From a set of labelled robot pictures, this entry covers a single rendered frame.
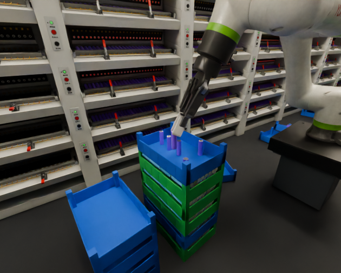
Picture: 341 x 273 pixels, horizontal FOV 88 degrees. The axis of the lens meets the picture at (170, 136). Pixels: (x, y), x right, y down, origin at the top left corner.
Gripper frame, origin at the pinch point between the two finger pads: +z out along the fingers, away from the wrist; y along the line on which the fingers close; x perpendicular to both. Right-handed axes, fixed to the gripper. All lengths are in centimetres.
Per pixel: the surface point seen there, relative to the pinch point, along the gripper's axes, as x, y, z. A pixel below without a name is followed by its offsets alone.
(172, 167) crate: -2.5, -4.1, 13.2
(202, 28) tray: -13, 75, -43
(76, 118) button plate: 38, 41, 28
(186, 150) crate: -11.5, 10.7, 12.8
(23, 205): 51, 31, 82
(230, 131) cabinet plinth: -86, 96, 17
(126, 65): 23, 54, -5
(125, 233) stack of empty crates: 4.6, -10.7, 38.0
